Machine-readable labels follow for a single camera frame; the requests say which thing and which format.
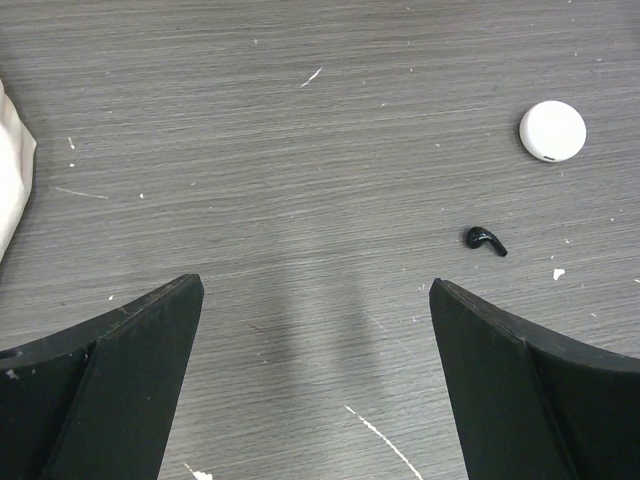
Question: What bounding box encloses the cream cloth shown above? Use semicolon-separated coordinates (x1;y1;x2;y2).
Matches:
0;84;37;258

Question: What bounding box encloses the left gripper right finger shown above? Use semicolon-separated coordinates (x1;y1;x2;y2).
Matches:
429;279;639;479

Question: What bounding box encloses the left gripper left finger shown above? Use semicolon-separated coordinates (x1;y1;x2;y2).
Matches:
1;274;204;479

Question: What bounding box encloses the black earbud centre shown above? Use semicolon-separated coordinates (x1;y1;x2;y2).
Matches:
465;226;508;257

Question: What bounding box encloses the white earbud case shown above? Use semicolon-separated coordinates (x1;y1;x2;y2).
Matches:
519;100;587;163

